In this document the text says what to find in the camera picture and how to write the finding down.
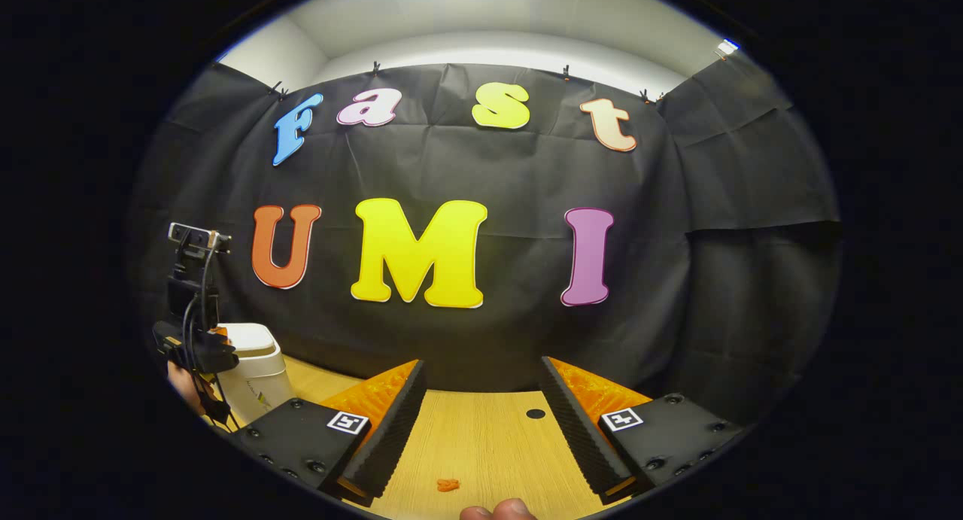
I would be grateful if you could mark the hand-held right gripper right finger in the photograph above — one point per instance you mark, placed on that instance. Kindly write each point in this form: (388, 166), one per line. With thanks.
(583, 437)

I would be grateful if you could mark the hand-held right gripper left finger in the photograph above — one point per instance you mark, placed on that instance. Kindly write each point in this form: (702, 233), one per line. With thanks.
(391, 437)

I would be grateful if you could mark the orange paper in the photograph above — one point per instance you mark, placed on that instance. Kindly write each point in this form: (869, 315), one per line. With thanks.
(448, 485)

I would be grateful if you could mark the white desktop garbage bin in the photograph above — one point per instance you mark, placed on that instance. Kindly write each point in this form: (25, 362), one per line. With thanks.
(259, 377)

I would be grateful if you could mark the wooden desktop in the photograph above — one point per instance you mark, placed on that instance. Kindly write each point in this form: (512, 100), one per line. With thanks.
(481, 445)

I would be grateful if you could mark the black backdrop cloth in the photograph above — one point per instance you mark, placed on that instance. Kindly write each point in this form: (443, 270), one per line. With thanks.
(527, 174)

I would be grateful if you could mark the ceiling light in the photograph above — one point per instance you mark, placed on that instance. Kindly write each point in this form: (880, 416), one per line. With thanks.
(727, 47)

